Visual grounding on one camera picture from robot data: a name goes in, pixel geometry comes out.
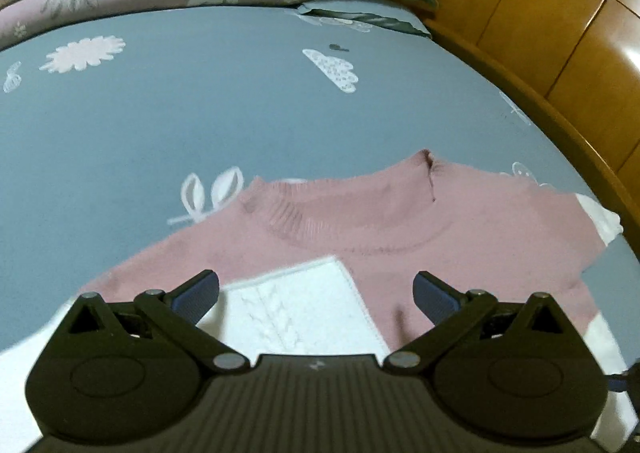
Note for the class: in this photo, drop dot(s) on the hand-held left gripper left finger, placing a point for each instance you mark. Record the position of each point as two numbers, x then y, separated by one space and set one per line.
197 298

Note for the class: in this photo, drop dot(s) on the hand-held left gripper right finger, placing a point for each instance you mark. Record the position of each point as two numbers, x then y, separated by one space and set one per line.
435 300

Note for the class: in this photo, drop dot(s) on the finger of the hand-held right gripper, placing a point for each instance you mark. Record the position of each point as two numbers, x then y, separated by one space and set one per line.
625 380

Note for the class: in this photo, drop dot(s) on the pink and white sweater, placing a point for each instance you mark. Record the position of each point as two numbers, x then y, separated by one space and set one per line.
450 233

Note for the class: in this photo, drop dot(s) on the wooden bed headboard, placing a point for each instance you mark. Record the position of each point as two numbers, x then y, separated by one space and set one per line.
550 23

